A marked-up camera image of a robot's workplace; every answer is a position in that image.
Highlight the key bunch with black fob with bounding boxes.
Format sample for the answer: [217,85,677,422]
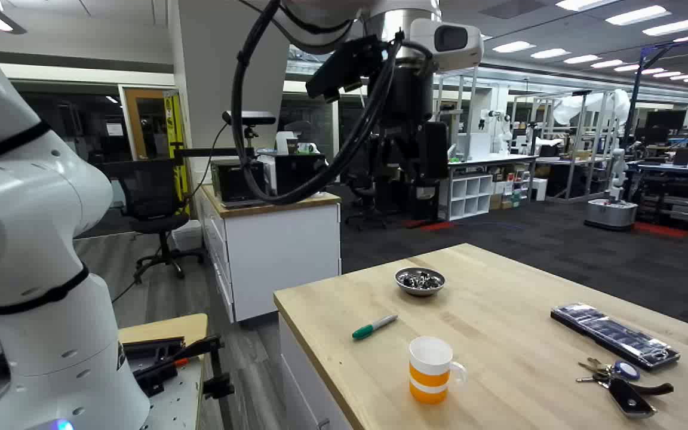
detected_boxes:
[581,357,673,418]

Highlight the black office chair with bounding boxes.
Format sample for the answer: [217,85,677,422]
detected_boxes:
[109,157,202,281]

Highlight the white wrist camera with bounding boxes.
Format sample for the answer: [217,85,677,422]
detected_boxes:
[408,18,484,71]

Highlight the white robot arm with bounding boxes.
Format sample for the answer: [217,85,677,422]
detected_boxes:
[0,70,151,430]

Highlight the black clamp tool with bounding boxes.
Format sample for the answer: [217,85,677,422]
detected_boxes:
[124,337,223,396]

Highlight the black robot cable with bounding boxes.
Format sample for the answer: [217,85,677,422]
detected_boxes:
[230,0,435,206]

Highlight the metal bowl with small parts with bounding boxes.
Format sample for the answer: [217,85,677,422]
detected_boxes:
[397,267,444,297]

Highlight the white cabinet with wood top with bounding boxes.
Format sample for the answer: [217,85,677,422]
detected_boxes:
[195,185,341,323]

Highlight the orange striped white cup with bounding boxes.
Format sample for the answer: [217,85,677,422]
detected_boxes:
[408,337,468,404]

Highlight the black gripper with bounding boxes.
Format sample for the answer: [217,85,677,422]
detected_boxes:
[305,36,433,153]

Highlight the black remote control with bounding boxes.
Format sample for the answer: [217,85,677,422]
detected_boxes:
[551,304,680,371]

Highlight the green capped white marker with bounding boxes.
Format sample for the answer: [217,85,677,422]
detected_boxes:
[352,313,397,341]

